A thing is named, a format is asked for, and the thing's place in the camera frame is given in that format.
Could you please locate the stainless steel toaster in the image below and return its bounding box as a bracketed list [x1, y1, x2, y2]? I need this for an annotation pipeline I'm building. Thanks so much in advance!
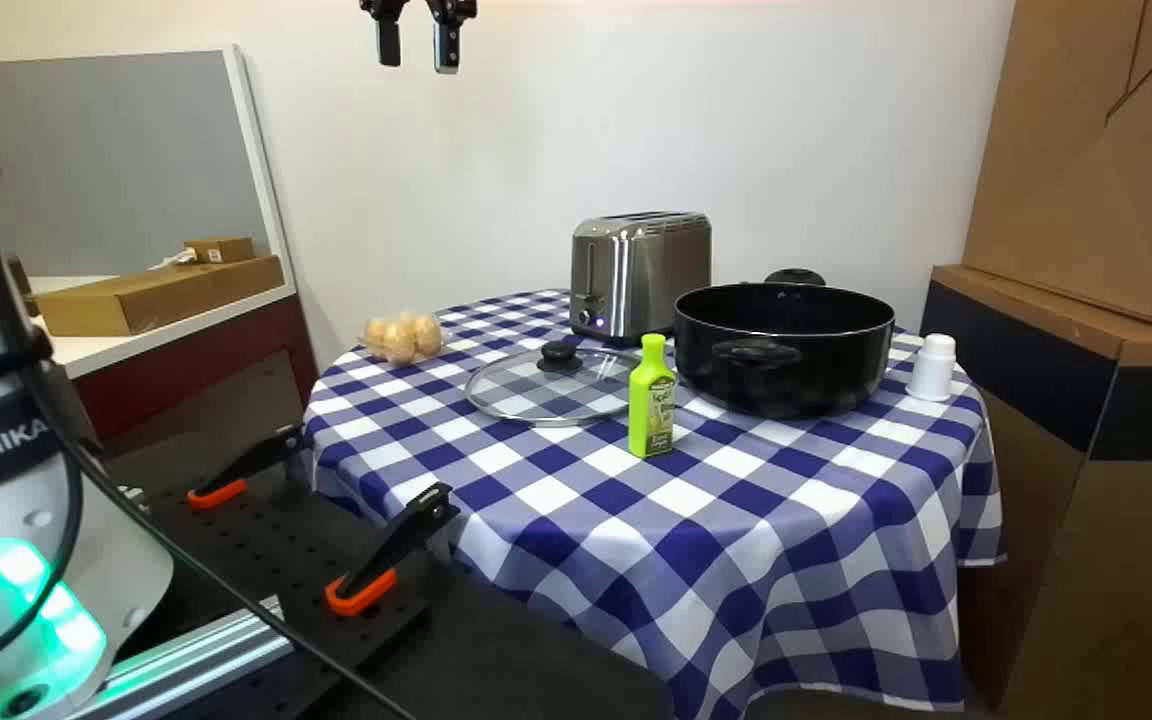
[563, 209, 718, 347]

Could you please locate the green plastic bottle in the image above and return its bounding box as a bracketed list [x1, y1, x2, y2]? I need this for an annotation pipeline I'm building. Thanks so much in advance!
[626, 328, 681, 463]

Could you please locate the blue white checkered tablecloth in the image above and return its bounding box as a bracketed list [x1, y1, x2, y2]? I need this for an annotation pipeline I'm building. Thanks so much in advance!
[299, 285, 1010, 720]

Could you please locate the bread roll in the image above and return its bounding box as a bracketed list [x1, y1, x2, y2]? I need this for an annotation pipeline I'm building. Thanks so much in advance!
[382, 318, 421, 370]

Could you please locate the white desk with red front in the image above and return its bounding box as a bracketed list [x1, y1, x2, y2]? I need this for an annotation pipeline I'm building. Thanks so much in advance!
[16, 273, 325, 448]

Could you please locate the aluminium rail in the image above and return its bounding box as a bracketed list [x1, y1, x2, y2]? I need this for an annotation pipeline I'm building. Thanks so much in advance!
[73, 595, 299, 720]

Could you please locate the black perforated board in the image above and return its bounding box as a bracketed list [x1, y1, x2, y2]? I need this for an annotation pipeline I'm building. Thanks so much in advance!
[100, 385, 677, 720]

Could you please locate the thin black cable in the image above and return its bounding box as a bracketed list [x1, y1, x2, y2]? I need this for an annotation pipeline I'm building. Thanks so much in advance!
[61, 423, 426, 720]

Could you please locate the grey partition panel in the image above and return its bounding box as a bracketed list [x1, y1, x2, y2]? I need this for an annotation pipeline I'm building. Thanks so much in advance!
[0, 46, 303, 291]

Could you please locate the brown egg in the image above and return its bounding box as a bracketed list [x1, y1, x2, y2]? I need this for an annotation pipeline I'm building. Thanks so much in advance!
[408, 307, 447, 362]
[359, 313, 395, 362]

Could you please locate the black cooking pot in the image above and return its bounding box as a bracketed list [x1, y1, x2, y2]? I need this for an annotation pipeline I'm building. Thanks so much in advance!
[670, 266, 902, 423]

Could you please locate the black orange spring clamp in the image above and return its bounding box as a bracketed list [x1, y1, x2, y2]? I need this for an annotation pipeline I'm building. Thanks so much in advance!
[319, 481, 464, 625]
[186, 419, 318, 516]

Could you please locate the small cardboard box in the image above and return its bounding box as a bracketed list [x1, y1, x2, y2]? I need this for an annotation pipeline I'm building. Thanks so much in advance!
[180, 233, 262, 270]

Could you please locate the large brown cardboard box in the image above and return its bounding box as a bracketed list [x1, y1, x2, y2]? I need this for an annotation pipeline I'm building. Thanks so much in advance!
[960, 0, 1152, 336]

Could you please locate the white plastic cup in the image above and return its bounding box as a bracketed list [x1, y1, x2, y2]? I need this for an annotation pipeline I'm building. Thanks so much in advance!
[903, 328, 964, 408]

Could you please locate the glass lid with black knob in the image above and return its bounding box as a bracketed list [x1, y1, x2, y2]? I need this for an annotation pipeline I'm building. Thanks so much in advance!
[461, 336, 643, 432]

